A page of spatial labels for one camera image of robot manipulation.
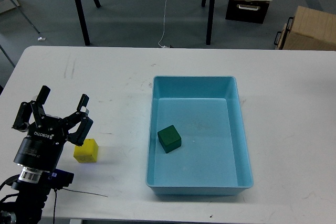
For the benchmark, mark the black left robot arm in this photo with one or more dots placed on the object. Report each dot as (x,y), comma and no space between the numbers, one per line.
(32,192)

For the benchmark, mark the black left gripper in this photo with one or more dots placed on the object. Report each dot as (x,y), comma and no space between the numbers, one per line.
(41,148)

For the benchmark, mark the green block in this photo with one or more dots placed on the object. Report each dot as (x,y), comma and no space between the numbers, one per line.
(169,138)

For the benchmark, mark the wooden cabinet metal legs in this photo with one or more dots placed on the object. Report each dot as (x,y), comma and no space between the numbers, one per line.
(7,5)

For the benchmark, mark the blue plastic bin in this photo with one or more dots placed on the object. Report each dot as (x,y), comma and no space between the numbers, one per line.
(213,158)

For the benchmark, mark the black storage box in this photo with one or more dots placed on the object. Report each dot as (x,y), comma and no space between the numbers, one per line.
(247,11)

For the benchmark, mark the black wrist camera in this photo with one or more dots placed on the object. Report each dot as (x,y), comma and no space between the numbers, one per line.
(58,179)

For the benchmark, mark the yellow block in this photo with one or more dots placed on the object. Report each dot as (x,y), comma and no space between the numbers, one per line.
(88,152)

